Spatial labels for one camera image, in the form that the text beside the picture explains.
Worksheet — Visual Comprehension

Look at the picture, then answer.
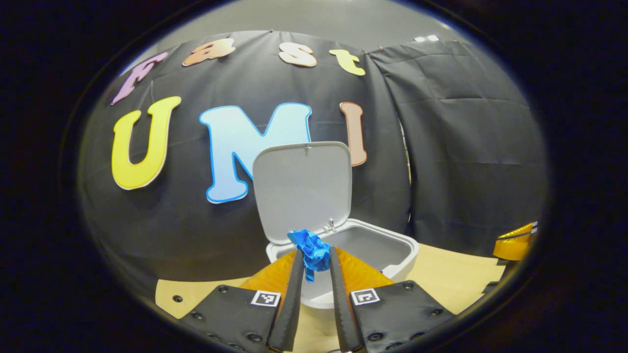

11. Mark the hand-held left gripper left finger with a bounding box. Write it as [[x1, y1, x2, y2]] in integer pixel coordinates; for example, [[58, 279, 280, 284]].
[[179, 249, 306, 353]]

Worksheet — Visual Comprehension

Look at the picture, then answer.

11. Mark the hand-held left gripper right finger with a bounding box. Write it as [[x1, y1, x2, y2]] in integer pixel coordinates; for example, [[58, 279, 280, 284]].
[[329, 246, 457, 353]]

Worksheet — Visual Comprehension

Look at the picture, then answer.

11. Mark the blue paper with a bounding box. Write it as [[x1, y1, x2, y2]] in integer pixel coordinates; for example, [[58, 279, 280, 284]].
[[287, 228, 332, 283]]

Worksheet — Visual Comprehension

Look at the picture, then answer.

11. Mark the white desktop garbage bin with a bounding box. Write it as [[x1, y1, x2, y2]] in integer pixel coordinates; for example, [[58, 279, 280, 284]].
[[252, 141, 420, 310]]

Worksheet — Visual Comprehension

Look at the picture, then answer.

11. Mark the wooden desktop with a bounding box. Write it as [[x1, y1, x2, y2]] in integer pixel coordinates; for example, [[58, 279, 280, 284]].
[[155, 243, 512, 353]]

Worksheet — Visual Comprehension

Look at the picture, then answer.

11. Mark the black backdrop cloth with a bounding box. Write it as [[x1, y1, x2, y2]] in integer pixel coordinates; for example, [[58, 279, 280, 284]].
[[78, 30, 548, 296]]

